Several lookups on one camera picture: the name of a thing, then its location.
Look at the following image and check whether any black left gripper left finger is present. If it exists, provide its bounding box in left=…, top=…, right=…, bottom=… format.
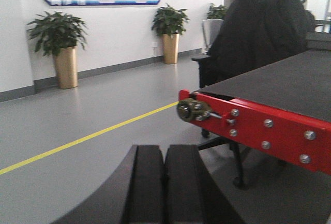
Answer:
left=55, top=145, right=164, bottom=223

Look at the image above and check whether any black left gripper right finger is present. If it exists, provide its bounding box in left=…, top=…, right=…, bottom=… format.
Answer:
left=165, top=145, right=244, bottom=223

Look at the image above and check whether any green bearing tensioner bolt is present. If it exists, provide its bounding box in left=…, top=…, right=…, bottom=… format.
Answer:
left=176, top=98, right=222, bottom=122

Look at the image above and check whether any black office chair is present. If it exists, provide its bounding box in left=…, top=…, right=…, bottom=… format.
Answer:
left=191, top=54, right=245, bottom=188

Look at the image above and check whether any plant in white pot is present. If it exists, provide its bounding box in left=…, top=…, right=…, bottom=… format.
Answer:
left=202, top=3, right=228, bottom=53

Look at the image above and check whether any middle plant in gold pot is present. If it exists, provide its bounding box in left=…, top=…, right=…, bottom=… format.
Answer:
left=151, top=3, right=189, bottom=64

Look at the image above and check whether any plant in gold pot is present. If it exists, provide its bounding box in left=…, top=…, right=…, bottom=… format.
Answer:
left=27, top=11, right=87, bottom=89
left=151, top=3, right=189, bottom=64

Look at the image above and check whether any left plant in gold pot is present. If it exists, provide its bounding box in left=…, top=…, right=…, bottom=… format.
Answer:
left=27, top=11, right=87, bottom=89

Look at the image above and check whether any black jacket on chair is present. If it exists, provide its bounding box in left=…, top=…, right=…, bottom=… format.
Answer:
left=206, top=0, right=315, bottom=81

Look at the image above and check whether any red conveyor frame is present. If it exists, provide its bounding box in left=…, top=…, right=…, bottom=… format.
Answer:
left=178, top=89, right=330, bottom=174

